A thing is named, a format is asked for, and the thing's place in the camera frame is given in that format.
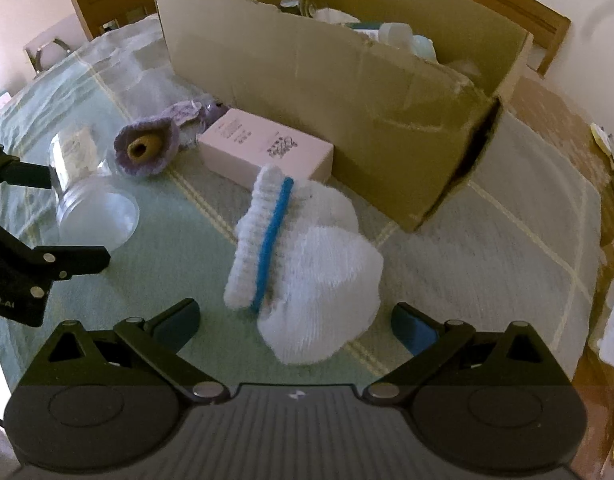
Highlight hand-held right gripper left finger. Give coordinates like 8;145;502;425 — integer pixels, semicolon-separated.
17;298;228;405

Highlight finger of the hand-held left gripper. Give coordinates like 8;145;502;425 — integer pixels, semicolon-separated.
0;143;54;192
0;217;112;283

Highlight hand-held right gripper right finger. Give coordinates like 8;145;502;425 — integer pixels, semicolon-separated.
363;302;572;403

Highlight clear plastic jar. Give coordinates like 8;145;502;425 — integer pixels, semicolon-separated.
48;127;140;252

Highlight white sock blue stripe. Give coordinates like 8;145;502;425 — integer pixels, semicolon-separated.
222;164;386;366

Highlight brown cardboard box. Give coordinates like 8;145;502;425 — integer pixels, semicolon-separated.
153;0;534;234

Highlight green checked tablecloth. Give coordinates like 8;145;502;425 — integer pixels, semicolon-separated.
0;12;605;391

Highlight purple knitted flower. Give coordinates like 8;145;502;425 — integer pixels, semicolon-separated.
113;100;230;179

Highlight pink rectangular box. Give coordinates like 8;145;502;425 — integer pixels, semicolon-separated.
196;108;335;187

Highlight small yellow white packet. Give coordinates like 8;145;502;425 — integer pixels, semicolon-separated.
589;122;614;172

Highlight white plastic bottle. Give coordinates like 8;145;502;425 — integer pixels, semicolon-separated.
378;22;414;50

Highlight clear glass jar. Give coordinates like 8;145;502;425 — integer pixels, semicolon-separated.
280;0;318;17

